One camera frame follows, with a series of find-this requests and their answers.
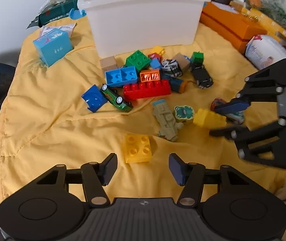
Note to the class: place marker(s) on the red white toy car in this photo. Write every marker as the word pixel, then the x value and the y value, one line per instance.
pixel 234 117

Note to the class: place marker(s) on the white printed paper packet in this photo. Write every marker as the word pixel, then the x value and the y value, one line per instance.
pixel 66 28

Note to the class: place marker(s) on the orange printed brick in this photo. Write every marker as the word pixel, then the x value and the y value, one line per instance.
pixel 151 76

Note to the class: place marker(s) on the dark green packet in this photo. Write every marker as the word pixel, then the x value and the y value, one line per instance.
pixel 55 13

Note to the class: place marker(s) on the orange cardboard box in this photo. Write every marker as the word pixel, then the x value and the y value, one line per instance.
pixel 228 22

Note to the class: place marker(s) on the white wet wipes pack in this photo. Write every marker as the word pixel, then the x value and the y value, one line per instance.
pixel 265 49

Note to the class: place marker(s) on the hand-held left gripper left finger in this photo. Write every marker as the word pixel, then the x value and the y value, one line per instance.
pixel 109 168

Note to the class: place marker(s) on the green frog tile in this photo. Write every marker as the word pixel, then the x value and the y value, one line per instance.
pixel 183 113

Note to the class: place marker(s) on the blue building brick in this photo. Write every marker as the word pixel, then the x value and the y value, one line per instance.
pixel 120 76

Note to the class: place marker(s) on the yellow cloth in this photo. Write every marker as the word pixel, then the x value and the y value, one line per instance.
pixel 57 130

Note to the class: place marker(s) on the orange fuzzy object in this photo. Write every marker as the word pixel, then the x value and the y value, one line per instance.
pixel 253 1

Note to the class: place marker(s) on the long red building brick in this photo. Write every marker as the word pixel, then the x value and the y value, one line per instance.
pixel 146 90

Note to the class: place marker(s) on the yellow sloped brick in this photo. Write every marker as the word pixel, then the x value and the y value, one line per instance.
pixel 208 119

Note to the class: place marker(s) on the dark blue orange toy car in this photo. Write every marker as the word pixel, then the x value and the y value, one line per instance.
pixel 175 83

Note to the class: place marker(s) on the small green brick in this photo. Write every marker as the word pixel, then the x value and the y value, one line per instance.
pixel 198 57

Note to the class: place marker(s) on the small red printed brick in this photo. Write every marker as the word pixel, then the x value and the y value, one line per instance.
pixel 154 56

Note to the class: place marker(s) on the green square building brick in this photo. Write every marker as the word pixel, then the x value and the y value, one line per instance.
pixel 137 60

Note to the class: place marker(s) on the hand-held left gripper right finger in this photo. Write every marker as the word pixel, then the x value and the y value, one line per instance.
pixel 176 168

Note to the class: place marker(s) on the khaki toy truck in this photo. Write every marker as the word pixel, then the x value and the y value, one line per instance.
pixel 166 118

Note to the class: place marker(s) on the blue cardboard box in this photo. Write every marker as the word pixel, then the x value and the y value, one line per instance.
pixel 52 47

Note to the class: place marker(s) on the small yellow brick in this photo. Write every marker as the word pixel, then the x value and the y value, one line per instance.
pixel 158 50

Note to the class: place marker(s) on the white blue small box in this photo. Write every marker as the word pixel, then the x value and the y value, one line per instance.
pixel 236 0

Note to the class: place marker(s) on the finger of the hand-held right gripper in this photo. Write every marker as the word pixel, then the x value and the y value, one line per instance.
pixel 230 106
pixel 233 132

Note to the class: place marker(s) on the yellow square building brick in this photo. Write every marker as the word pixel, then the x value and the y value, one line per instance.
pixel 138 148

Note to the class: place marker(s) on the small blue brick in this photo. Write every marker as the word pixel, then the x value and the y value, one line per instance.
pixel 156 64

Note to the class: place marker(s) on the blue curved plastic piece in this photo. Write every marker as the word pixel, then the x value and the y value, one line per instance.
pixel 94 98

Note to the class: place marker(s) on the large tan cube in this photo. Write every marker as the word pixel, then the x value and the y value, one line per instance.
pixel 181 61

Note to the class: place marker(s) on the green toy car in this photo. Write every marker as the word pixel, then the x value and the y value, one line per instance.
pixel 116 99

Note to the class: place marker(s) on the black white striped toy car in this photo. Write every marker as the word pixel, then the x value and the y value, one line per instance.
pixel 171 67

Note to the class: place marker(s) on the small tan cube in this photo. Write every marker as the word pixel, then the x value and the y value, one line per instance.
pixel 108 64

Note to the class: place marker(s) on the green speckled clear bag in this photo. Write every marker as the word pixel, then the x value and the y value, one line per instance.
pixel 280 11

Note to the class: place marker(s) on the white plastic bin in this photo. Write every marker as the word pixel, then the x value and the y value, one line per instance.
pixel 145 22

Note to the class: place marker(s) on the yellow toy packaging box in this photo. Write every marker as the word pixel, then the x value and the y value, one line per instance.
pixel 270 21

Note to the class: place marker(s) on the blue bin latch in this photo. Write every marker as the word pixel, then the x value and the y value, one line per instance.
pixel 77 13

